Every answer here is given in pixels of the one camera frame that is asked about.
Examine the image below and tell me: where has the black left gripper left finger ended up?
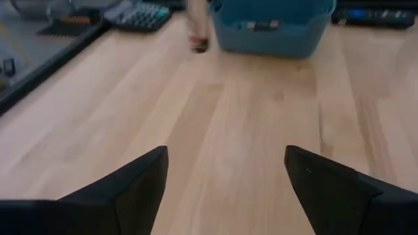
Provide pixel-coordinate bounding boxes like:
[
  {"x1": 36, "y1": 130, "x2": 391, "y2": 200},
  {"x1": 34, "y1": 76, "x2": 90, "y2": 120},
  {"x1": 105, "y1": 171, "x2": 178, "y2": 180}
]
[{"x1": 0, "y1": 145, "x2": 170, "y2": 235}]

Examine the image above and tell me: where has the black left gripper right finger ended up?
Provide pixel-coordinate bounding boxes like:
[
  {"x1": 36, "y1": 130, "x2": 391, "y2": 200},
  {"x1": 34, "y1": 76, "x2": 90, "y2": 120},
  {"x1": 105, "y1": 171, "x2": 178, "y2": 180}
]
[{"x1": 283, "y1": 145, "x2": 418, "y2": 235}]

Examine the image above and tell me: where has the black AA battery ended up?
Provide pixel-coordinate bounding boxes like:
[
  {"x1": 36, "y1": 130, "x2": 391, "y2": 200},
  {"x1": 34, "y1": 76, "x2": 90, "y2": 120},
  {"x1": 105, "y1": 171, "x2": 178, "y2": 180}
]
[{"x1": 246, "y1": 20, "x2": 281, "y2": 32}]

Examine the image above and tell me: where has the teal plastic bin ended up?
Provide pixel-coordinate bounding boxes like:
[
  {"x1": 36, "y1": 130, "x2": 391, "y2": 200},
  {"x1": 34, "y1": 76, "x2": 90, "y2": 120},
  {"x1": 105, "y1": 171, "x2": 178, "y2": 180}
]
[{"x1": 208, "y1": 0, "x2": 337, "y2": 60}]

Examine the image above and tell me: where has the black remote control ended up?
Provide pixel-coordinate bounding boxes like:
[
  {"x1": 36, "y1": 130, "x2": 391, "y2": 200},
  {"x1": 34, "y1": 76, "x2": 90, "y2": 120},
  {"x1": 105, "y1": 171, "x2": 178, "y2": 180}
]
[{"x1": 330, "y1": 6, "x2": 418, "y2": 30}]

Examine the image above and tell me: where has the black desktop calculator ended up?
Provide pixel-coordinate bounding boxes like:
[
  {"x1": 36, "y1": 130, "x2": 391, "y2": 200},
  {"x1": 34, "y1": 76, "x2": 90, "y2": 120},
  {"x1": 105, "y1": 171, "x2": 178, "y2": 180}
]
[{"x1": 103, "y1": 0, "x2": 173, "y2": 33}]

